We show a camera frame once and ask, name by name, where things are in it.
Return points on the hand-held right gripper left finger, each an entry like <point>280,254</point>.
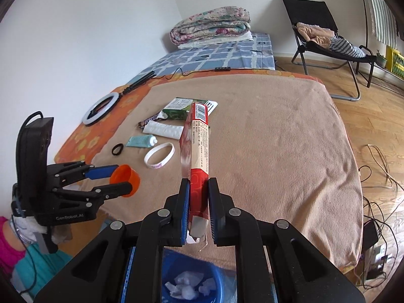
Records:
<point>186,210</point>

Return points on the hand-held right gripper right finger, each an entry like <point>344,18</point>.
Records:
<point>212,214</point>

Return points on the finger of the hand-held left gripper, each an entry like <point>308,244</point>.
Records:
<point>113,190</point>
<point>101,171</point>

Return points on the orange plastic cup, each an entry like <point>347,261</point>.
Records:
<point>126,173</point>

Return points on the teal squeeze tube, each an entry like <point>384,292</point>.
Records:
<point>139,141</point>

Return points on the white silicone wristband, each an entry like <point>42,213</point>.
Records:
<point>157,165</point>

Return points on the red snack packet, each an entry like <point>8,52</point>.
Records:
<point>198,151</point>

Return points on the blue plastic basket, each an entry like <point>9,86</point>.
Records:
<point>217,282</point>

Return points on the dark candy bar wrapper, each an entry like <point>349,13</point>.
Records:
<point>148,121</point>

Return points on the white plastic packet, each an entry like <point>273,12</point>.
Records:
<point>161,130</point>

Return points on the green cardboard box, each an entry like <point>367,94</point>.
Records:
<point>176,107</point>

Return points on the person's left hand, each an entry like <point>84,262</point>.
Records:
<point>30,230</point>

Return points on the orange patterned sheet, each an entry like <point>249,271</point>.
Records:
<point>94,139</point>

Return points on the person's pink clothing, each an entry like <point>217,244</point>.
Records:
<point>9,246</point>

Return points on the beige fleece blanket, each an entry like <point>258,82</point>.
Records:
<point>268,148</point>

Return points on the person's teal trousers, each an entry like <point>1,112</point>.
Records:
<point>34,265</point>

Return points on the blue checked bed sheet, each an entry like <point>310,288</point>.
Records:
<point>221,56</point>

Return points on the white power strip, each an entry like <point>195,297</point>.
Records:
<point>375,258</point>

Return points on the white folded pillow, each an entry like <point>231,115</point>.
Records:
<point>221,40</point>

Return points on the folded floral quilt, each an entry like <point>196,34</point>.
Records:
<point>208,25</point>

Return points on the beige cloth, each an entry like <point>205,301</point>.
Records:
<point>315,33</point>

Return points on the black folding chair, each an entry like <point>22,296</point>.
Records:
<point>303,9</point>

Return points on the small potted plant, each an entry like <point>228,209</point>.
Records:
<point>381,60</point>

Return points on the yellow plastic crate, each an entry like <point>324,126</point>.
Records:
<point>394,61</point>

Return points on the black curved pole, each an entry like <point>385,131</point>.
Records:
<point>366,15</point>

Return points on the green striped hanging cloth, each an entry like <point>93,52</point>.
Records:
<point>382,19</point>

